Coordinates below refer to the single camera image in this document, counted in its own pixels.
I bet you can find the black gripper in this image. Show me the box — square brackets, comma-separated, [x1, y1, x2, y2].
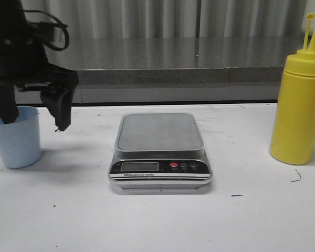
[0, 40, 79, 131]

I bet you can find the yellow squeeze bottle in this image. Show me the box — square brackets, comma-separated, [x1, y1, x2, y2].
[269, 13, 315, 165]

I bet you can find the silver digital kitchen scale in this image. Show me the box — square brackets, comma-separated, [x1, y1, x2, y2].
[108, 113, 213, 190]

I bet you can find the light blue plastic cup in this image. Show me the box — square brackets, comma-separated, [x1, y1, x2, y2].
[0, 106, 41, 169]

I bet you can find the grey stone counter ledge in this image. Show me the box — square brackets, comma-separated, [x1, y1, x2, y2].
[47, 36, 303, 103]

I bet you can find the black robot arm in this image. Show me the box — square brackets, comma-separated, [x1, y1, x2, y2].
[0, 1, 79, 131]

